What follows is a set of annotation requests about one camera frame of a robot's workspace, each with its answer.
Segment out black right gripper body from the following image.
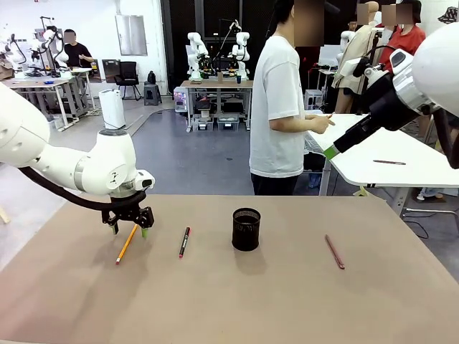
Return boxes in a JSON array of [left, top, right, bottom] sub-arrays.
[[367, 72, 420, 132]]

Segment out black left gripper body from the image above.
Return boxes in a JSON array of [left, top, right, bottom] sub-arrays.
[[107, 191, 148, 216]]

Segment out yellow pencil pink eraser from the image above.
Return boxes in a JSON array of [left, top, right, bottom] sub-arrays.
[[115, 224, 139, 266]]

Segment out black marker red ends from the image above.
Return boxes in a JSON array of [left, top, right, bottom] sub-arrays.
[[178, 226, 191, 259]]

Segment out person right forearm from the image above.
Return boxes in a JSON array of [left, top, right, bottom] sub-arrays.
[[268, 116, 313, 133]]

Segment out black mesh pen holder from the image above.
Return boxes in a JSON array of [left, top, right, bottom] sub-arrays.
[[231, 207, 262, 252]]

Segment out dark red pen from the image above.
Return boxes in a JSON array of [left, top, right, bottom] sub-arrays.
[[324, 234, 346, 271]]

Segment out person right hand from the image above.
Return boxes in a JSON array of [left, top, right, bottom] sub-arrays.
[[308, 113, 336, 135]]

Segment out white desk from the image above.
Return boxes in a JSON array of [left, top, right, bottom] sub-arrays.
[[304, 113, 459, 218]]

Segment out clear plastic bag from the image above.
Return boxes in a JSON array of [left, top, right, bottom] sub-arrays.
[[303, 131, 329, 156]]

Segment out mannequin in beige coat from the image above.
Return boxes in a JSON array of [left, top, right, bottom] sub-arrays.
[[331, 1, 383, 115]]

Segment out person in red shirt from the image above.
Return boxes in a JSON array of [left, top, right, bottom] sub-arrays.
[[379, 0, 433, 144]]

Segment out person in white t-shirt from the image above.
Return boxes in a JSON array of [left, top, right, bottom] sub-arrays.
[[249, 0, 309, 196]]

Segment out white air purifier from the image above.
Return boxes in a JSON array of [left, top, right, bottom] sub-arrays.
[[98, 89, 127, 130]]

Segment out patterned black hat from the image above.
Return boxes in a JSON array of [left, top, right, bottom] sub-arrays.
[[437, 5, 459, 25]]

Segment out white storage bin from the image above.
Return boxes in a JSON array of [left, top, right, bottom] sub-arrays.
[[192, 117, 217, 132], [216, 116, 241, 132]]

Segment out dark grey stool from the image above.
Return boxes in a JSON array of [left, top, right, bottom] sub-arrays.
[[143, 84, 164, 107]]

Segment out lit computer tower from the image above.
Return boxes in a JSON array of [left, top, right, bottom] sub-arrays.
[[173, 87, 189, 114]]

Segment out black office chair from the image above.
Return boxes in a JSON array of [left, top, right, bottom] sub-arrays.
[[114, 61, 143, 102]]

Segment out brown-top robot table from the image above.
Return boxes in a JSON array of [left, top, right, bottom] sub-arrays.
[[179, 80, 254, 134]]

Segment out white-legged work table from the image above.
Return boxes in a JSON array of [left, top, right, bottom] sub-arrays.
[[0, 78, 72, 132]]

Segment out person in black shirt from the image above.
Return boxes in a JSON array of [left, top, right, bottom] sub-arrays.
[[62, 29, 95, 70]]

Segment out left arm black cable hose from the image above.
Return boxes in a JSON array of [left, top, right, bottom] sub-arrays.
[[16, 166, 148, 213]]

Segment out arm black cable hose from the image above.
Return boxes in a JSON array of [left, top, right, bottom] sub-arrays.
[[16, 166, 148, 213], [432, 107, 459, 170]]

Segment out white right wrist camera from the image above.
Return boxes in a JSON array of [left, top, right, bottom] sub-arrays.
[[339, 57, 370, 79]]

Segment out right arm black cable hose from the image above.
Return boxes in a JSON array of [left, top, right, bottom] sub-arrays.
[[432, 107, 459, 170]]

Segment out white background robot with cables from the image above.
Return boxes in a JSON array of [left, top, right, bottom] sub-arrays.
[[35, 24, 70, 78]]

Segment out metal wall panel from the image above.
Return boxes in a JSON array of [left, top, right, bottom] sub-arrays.
[[115, 14, 148, 57]]

